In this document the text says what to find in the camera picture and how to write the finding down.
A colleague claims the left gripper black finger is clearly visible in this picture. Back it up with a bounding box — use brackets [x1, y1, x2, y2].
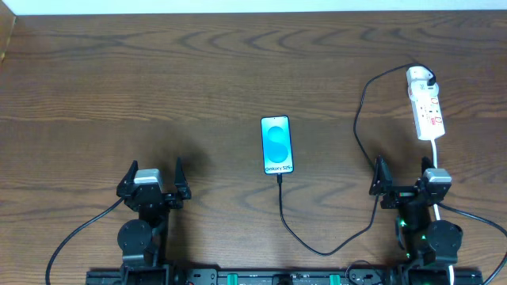
[116, 160, 139, 197]
[174, 158, 192, 200]

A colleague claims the black USB charging cable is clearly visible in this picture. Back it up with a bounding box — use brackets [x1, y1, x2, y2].
[276, 63, 437, 257]

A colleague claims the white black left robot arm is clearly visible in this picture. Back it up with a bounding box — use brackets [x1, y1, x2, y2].
[116, 159, 192, 284]

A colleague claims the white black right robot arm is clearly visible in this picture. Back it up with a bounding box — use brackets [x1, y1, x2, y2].
[369, 156, 463, 284]

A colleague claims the white USB charger adapter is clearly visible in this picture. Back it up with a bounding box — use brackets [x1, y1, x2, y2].
[406, 66, 439, 102]

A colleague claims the white power strip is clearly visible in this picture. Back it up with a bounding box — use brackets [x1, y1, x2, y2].
[409, 85, 445, 141]

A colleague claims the white power strip cord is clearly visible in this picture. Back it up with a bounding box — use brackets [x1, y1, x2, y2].
[430, 138, 456, 285]

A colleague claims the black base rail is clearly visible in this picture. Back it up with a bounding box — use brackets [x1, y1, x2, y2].
[86, 268, 484, 285]

